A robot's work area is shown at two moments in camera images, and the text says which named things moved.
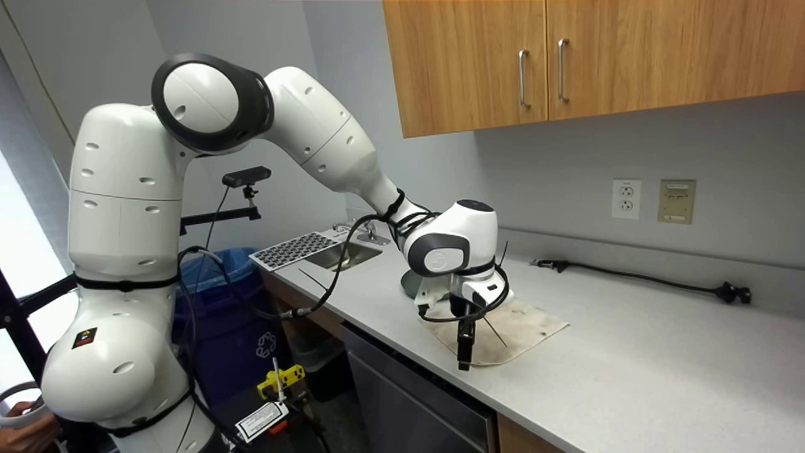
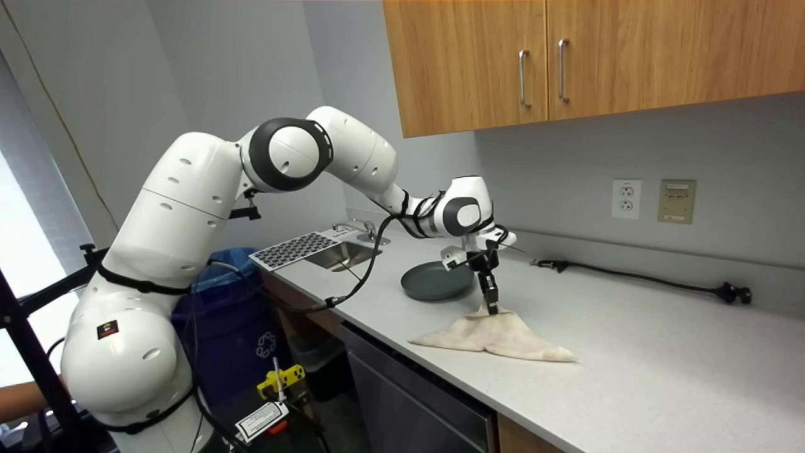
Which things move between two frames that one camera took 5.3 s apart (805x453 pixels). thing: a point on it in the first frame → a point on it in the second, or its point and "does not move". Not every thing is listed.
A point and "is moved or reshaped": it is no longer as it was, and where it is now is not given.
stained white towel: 501,330 is moved or reshaped
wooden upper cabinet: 485,65 does not move
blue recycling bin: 227,325 does not move
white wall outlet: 628,201 does not move
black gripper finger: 466,337 → 490,288
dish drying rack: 292,251 does not move
